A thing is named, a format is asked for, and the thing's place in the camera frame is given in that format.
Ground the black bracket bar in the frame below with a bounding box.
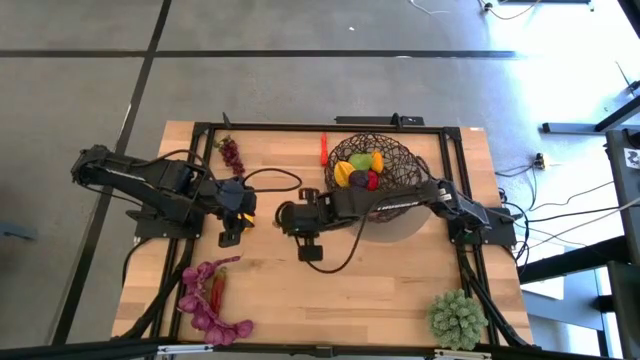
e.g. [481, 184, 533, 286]
[333, 112, 426, 127]

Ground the black wire basket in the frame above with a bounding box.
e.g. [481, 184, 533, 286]
[323, 131, 432, 225]

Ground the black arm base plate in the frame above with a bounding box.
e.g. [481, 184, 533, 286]
[125, 207, 207, 240]
[447, 205, 517, 247]

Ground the grey flat floor object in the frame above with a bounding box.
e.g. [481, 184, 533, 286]
[0, 221, 40, 242]

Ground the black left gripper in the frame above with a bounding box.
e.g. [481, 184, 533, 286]
[213, 177, 259, 236]

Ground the black desk leg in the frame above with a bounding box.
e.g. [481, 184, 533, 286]
[541, 92, 640, 135]

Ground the dark cabinet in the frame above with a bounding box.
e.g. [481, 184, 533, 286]
[603, 127, 640, 360]

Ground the yellow starfruit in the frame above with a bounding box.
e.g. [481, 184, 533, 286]
[333, 160, 357, 189]

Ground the dark purple fruit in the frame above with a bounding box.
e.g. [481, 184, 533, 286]
[348, 169, 370, 190]

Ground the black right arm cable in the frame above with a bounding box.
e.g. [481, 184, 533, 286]
[294, 212, 374, 275]

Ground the purple grape bunch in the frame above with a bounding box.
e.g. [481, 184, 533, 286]
[177, 254, 256, 347]

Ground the black table frame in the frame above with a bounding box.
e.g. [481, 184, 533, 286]
[112, 119, 535, 351]

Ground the pale green bushy plant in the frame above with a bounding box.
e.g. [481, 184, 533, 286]
[426, 288, 490, 352]

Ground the green pear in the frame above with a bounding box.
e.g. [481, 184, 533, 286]
[348, 152, 375, 172]

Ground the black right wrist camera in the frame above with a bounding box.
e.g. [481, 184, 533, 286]
[297, 243, 324, 263]

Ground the long red chili pepper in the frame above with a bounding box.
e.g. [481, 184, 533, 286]
[209, 266, 229, 316]

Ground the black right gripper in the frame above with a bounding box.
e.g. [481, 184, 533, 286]
[273, 187, 334, 237]

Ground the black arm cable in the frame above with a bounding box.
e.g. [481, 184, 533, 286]
[294, 212, 374, 275]
[241, 166, 304, 194]

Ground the dark red grape bunch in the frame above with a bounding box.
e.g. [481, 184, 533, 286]
[213, 135, 247, 179]

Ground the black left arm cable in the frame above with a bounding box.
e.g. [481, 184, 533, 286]
[241, 166, 304, 194]

